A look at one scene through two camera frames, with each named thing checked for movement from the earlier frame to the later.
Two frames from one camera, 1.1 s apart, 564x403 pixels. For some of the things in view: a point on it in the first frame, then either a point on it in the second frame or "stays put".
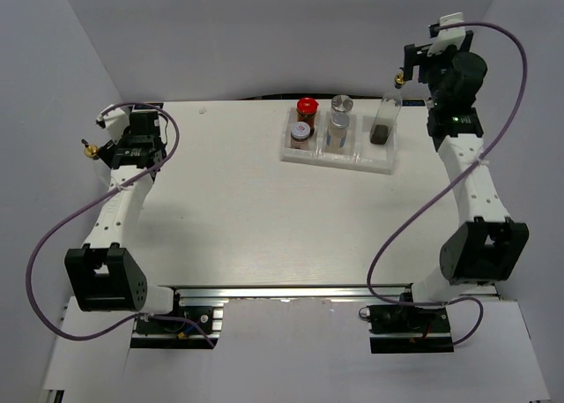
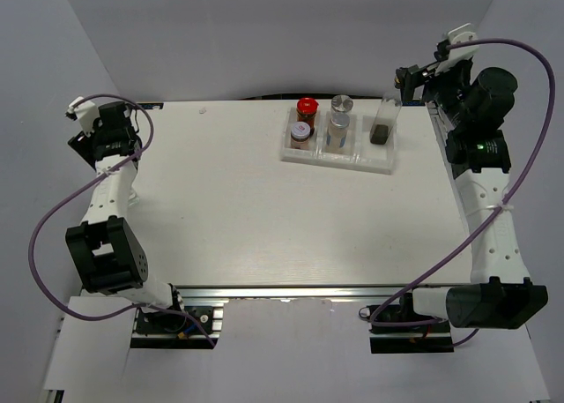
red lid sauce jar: x=307 y=110 stays put
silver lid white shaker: x=342 y=103 stays put
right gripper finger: x=413 y=55 -> x=407 y=78
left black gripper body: x=108 y=150 -> x=84 y=145
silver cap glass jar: x=337 y=130 stays put
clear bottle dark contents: x=386 y=117 stays put
